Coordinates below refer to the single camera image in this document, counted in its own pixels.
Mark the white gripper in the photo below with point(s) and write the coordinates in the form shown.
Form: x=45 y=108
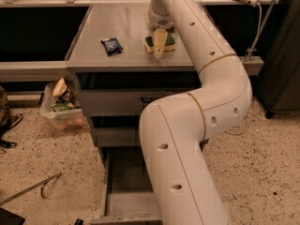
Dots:
x=159 y=20

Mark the yellow green sponge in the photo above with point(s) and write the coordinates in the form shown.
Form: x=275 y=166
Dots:
x=169 y=45

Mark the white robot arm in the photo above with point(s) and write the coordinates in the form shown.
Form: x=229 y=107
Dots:
x=172 y=128

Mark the grey metal drawer cabinet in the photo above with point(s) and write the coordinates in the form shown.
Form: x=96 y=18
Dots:
x=128 y=23

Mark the grey top drawer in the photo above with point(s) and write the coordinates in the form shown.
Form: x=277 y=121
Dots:
x=128 y=92

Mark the grey middle drawer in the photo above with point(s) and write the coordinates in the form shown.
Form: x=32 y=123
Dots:
x=115 y=130

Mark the grey open bottom drawer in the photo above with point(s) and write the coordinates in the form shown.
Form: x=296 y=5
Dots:
x=127 y=194

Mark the dark blue snack packet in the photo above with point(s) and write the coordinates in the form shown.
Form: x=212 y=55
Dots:
x=112 y=46

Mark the clear plastic snack bin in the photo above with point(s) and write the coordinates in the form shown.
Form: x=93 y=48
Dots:
x=60 y=105

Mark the dark cabinet on wheels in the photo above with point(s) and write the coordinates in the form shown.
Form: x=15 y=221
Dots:
x=278 y=83

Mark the metal rod on floor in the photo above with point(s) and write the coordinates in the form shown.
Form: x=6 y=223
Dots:
x=22 y=192

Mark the black device bottom left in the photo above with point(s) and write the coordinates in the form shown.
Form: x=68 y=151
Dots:
x=8 y=218

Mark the dark backpack with straps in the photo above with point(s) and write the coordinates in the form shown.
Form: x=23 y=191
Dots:
x=7 y=120

